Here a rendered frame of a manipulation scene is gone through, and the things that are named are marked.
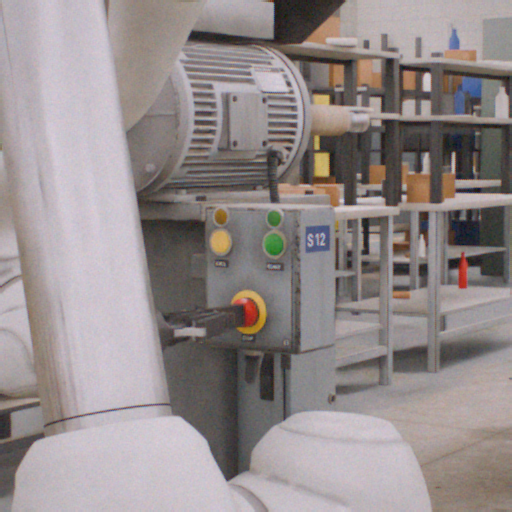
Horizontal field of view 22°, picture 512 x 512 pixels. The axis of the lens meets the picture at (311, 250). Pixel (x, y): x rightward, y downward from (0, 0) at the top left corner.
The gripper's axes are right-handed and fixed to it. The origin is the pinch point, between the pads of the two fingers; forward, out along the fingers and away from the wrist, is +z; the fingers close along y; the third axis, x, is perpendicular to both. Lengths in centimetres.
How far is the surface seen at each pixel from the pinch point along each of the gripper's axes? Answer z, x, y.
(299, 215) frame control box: 6.3, 13.5, 8.0
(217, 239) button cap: 5.1, 10.0, -4.9
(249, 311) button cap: 3.7, 0.5, 1.4
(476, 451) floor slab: 327, -97, -120
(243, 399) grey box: 25.9, -16.9, -15.8
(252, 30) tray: 34, 42, -19
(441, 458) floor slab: 309, -97, -126
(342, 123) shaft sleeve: 69, 27, -24
